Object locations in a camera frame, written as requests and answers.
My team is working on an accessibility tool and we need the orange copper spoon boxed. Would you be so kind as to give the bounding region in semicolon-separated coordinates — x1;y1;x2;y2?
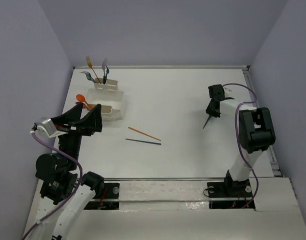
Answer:
76;94;93;110

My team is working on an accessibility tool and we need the white utensil organizer tray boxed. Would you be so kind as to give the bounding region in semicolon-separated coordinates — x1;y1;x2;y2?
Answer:
86;79;126;121

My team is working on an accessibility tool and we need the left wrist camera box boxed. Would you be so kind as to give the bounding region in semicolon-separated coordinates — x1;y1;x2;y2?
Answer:
32;117;65;138

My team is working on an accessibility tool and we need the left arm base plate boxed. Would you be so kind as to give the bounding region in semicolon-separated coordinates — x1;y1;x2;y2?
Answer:
84;181;120;211

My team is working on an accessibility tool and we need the dark blue chopstick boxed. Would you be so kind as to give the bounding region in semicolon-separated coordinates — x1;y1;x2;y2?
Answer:
125;138;161;146

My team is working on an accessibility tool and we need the pink handled silver fork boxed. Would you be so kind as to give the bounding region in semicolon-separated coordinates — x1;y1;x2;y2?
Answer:
102;58;108;85

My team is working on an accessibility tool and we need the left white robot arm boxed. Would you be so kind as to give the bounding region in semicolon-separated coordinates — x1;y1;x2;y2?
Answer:
23;103;105;240

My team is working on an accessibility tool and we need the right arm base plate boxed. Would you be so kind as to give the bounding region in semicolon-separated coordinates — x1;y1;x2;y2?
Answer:
203;180;255;210

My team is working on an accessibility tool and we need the teal fork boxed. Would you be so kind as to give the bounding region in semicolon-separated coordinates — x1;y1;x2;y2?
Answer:
81;71;100;84
103;65;110;84

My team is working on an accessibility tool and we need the orange gold fork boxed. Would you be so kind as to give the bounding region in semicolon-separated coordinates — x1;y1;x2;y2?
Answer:
86;56;101;84

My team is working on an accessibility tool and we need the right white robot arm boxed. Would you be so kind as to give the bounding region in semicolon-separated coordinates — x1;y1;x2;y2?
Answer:
206;84;276;197

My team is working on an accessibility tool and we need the orange chopstick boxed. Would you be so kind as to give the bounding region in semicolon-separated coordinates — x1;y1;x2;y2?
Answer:
128;126;161;141

